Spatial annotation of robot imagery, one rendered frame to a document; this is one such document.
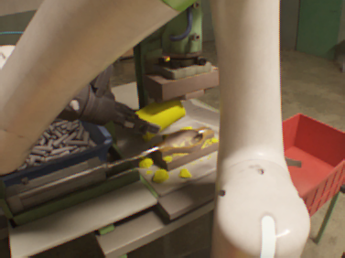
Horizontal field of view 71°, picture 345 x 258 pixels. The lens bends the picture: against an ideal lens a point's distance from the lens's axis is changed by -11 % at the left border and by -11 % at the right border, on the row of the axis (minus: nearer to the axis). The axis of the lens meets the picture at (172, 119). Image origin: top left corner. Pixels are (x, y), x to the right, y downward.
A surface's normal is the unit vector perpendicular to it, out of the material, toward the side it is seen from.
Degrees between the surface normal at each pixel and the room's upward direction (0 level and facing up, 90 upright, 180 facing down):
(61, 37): 96
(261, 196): 2
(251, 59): 90
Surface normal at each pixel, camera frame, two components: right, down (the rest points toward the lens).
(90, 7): -0.20, 0.56
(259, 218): -0.16, -0.76
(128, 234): -0.04, -0.89
